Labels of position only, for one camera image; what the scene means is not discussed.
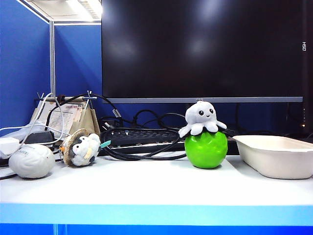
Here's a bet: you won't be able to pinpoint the reversible white black plush octopus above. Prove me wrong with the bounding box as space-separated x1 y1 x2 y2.
178 101 227 138

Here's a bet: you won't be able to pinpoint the black power adapter box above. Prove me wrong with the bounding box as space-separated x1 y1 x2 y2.
24 131 56 145

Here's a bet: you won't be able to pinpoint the cream paper lunch box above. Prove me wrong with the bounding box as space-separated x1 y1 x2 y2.
231 135 313 180

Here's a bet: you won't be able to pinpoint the black computer keyboard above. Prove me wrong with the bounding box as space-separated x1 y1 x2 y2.
105 127 240 156

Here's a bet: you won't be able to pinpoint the grey power plug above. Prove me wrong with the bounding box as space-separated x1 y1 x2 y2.
101 121 115 132

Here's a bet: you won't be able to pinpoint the green plastic apple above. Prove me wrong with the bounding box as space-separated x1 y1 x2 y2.
184 129 228 169

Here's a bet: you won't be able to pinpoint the beige canvas calendar stand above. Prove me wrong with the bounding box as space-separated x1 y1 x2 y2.
30 91 101 138

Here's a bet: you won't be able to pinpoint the large black computer monitor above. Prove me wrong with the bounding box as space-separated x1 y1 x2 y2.
101 0 304 104

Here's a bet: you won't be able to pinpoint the penguin plush with straw hat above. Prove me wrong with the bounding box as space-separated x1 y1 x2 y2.
59 128 112 167

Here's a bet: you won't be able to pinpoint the white printed papers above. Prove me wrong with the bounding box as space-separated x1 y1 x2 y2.
47 104 85 134

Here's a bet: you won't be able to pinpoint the white brain-shaped stress ball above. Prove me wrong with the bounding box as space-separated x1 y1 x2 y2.
8 144 56 179

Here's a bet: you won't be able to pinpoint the white power adapter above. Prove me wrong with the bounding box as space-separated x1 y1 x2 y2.
0 137 20 159

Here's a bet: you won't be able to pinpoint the black monitor with white logo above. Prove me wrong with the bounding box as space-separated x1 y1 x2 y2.
302 0 313 134

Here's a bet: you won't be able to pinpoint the thin black looped cable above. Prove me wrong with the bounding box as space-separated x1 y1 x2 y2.
133 109 189 130

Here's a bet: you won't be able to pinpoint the black cable with ferrite core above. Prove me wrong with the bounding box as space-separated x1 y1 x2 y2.
45 94 123 131

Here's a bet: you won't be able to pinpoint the thick black looped cable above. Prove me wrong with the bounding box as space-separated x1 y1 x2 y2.
100 127 188 162

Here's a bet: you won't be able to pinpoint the white cable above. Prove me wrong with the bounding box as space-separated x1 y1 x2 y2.
0 93 71 145

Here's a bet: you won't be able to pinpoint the aluminium partition frame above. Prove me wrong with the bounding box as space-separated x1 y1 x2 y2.
17 0 102 97

